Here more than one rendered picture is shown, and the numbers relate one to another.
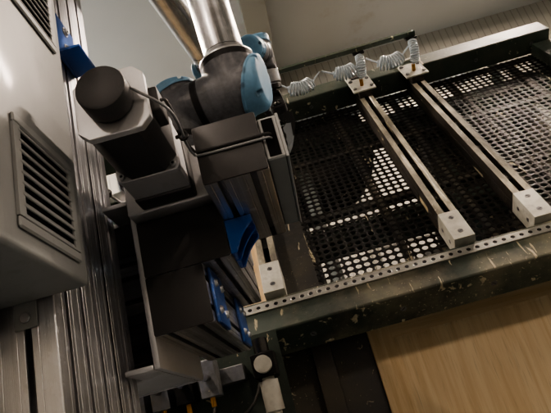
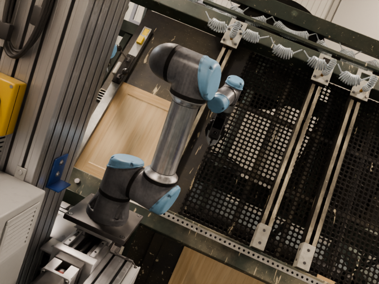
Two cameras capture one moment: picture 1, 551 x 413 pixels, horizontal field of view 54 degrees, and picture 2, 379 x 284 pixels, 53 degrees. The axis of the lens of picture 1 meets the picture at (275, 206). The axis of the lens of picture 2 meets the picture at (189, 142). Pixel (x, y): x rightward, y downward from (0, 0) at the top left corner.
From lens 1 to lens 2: 1.16 m
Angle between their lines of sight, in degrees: 35
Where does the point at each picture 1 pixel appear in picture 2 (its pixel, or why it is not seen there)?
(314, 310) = (162, 227)
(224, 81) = (145, 198)
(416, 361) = (201, 257)
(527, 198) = (306, 252)
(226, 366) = not seen: hidden behind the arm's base
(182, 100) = (122, 184)
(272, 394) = not seen: hidden behind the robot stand
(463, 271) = (239, 264)
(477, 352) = (229, 274)
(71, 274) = not seen: outside the picture
